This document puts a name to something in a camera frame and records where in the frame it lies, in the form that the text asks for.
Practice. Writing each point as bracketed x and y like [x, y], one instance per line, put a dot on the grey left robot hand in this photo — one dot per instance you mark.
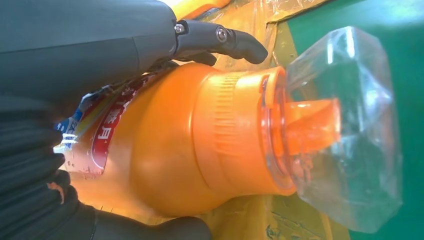
[66, 43]

